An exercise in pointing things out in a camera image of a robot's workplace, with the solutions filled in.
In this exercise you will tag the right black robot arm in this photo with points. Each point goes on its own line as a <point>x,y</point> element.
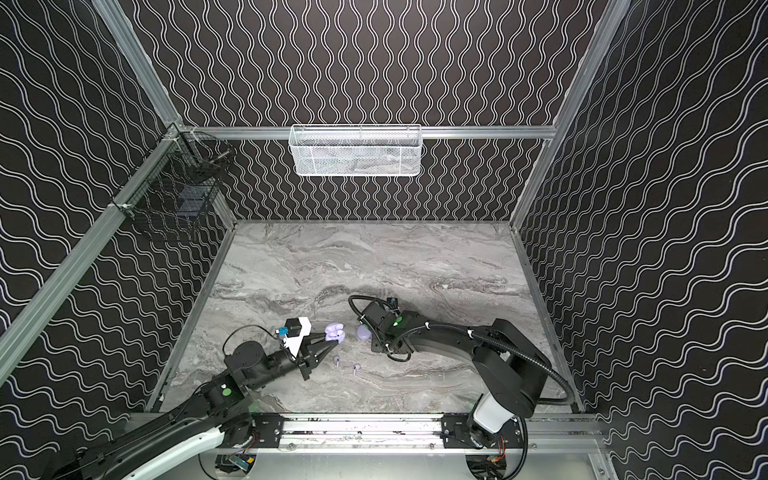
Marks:
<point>518,376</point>

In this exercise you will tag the black wire basket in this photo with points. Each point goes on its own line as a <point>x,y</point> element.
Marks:
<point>176,203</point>

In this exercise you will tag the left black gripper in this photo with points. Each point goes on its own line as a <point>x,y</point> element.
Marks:
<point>307,358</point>

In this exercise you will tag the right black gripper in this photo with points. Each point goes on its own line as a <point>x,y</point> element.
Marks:
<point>380,331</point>

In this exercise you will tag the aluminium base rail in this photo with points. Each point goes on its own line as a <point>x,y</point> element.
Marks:
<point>414,433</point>

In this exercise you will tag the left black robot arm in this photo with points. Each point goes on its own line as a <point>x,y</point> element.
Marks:
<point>217,414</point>

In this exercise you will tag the white wire mesh basket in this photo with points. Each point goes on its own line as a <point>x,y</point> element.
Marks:
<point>354,150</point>

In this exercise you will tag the purple earbud charging case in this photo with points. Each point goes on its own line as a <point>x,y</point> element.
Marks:
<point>335,332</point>

